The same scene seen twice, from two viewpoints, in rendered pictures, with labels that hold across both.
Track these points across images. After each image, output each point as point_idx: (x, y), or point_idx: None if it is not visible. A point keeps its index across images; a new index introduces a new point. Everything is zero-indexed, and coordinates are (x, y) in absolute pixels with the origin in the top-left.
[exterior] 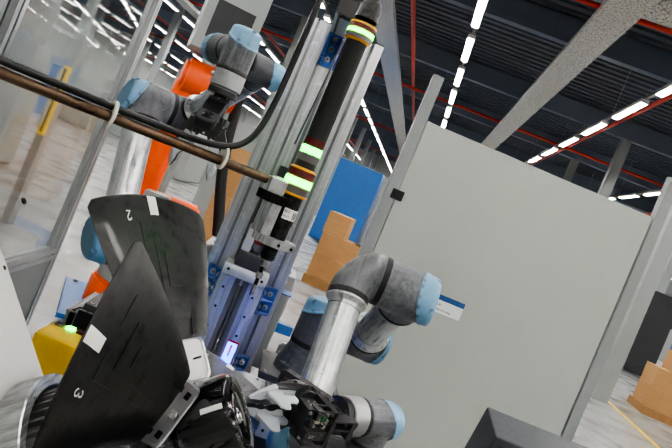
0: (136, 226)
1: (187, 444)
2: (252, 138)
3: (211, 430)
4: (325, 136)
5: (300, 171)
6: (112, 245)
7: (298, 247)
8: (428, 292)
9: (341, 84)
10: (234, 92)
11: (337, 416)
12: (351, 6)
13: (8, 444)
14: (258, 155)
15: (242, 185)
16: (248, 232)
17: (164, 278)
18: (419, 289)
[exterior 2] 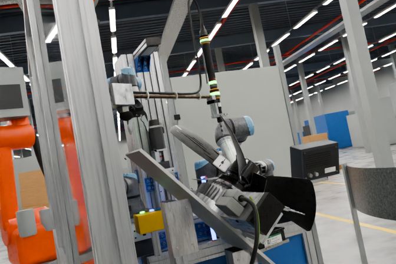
0: (182, 134)
1: (246, 175)
2: (201, 86)
3: (249, 167)
4: (214, 75)
5: (215, 89)
6: (183, 140)
7: (174, 149)
8: (248, 121)
9: (210, 58)
10: (137, 93)
11: (260, 164)
12: (151, 40)
13: (207, 201)
14: (136, 122)
15: (137, 139)
16: (155, 154)
17: (200, 144)
18: (245, 121)
